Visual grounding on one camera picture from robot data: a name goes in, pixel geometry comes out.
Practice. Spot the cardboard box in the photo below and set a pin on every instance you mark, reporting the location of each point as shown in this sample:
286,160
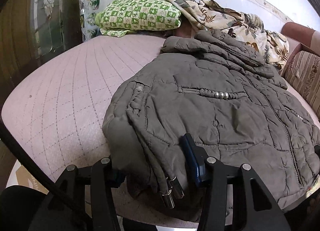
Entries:
22,178

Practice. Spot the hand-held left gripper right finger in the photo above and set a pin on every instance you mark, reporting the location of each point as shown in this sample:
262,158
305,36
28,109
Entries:
193,158

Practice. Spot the leaf print blanket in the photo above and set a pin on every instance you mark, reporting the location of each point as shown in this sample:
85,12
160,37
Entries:
225,18

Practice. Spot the striped cushion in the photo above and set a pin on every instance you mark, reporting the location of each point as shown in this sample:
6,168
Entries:
307,76

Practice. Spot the wooden glass door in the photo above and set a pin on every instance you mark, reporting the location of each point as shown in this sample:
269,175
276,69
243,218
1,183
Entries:
32,33

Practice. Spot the plastic wrapped green pack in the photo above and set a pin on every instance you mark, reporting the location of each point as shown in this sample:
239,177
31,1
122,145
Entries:
90,8

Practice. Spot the person's black pants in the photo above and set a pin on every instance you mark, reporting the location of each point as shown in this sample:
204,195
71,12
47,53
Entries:
22,208

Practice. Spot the pink quilted bed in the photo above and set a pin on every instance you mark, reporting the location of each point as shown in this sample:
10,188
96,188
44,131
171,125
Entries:
70,91

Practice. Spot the grey quilted hooded jacket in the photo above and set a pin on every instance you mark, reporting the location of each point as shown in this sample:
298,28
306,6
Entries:
225,126

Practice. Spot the green checkered pillow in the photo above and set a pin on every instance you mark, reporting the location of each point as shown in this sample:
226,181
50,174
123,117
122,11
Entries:
140,13

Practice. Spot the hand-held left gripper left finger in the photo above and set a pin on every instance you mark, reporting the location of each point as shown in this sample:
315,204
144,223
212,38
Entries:
101,181

